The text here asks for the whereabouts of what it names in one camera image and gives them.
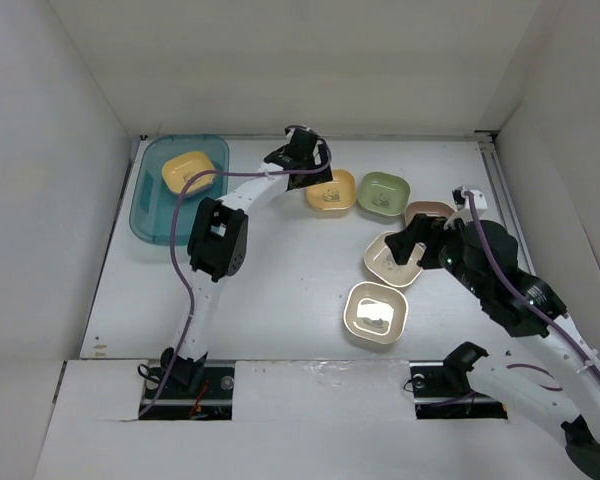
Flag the green panda plate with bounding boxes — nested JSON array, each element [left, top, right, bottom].
[[357, 171, 411, 217]]

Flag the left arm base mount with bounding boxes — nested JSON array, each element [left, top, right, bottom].
[[137, 348, 235, 421]]

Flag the brown panda plate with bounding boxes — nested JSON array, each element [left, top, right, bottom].
[[404, 201, 455, 225]]

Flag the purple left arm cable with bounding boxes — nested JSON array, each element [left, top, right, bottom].
[[138, 124, 334, 419]]

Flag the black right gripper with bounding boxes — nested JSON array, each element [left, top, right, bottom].
[[384, 212, 488, 298]]

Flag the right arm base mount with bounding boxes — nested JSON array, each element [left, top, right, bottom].
[[403, 342, 508, 420]]

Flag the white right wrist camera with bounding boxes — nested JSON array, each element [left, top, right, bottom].
[[452, 185, 488, 215]]

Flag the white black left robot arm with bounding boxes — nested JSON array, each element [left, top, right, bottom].
[[160, 125, 333, 397]]

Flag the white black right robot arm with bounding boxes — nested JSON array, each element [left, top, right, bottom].
[[385, 214, 600, 479]]

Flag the teal transparent plastic bin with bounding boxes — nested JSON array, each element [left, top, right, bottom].
[[129, 134, 230, 246]]

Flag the cream panda plate lower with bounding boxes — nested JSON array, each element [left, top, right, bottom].
[[343, 281, 409, 345]]

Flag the beige panda plate upper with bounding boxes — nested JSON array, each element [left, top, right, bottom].
[[363, 231, 425, 288]]

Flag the yellow panda plate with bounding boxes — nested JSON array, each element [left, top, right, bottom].
[[161, 151, 216, 197], [305, 169, 357, 211]]

